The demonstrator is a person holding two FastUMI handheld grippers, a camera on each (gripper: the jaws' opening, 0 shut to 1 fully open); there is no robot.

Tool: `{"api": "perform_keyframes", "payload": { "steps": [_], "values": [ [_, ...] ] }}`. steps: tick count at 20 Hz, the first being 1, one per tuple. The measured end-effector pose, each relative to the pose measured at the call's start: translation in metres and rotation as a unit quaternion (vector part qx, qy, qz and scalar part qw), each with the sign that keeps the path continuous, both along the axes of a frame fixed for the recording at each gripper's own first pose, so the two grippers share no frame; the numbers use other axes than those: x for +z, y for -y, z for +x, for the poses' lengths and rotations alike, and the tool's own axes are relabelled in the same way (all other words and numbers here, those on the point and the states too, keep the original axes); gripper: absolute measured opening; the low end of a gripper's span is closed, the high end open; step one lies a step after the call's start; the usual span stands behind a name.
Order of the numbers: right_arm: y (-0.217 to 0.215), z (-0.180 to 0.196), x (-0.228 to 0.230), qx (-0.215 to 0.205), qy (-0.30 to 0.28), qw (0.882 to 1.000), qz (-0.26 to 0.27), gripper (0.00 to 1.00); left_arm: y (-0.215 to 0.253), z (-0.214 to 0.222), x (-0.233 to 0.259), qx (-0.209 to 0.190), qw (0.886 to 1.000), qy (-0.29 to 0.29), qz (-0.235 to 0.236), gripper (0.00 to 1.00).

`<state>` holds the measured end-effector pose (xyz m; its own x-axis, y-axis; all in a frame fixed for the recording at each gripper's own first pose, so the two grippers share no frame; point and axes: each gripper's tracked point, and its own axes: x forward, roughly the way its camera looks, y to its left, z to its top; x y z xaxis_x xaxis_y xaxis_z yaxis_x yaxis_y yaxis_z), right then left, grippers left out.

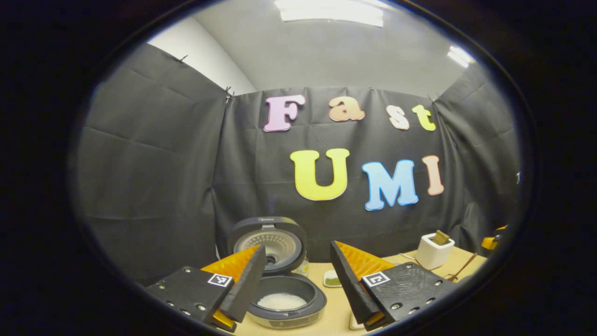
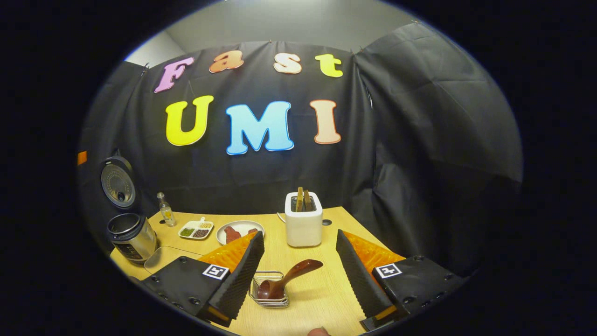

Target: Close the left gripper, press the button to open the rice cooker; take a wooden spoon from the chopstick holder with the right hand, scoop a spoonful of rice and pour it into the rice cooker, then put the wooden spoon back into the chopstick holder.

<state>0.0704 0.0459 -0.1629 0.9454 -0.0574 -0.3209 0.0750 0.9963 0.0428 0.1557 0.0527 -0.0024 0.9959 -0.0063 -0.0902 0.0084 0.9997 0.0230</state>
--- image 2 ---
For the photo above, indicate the round white plate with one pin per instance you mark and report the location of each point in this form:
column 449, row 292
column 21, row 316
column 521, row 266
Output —
column 242, row 225

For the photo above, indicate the brown wooden spoon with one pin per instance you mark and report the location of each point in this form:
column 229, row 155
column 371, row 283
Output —
column 298, row 270

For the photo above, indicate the grey rice cooker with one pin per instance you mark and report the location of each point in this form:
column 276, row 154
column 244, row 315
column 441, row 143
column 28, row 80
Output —
column 133, row 238

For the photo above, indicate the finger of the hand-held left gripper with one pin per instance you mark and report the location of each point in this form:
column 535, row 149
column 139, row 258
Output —
column 82, row 157

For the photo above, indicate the black backdrop cloth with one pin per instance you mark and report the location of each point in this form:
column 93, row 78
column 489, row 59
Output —
column 419, row 140

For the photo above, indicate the white toaster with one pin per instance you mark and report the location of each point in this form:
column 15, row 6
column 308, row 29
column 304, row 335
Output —
column 303, row 228

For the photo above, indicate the small glass bottle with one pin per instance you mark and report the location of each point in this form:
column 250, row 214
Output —
column 167, row 214

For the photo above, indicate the white divided grain dish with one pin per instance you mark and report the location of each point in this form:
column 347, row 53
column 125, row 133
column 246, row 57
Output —
column 196, row 229

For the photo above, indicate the brown toast slice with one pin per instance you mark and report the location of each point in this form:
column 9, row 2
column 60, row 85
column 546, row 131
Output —
column 300, row 198
column 308, row 199

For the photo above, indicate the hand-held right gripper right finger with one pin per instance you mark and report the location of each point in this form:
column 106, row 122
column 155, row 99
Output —
column 359, row 280

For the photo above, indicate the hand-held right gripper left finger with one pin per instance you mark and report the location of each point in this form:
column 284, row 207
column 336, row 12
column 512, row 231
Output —
column 242, row 280

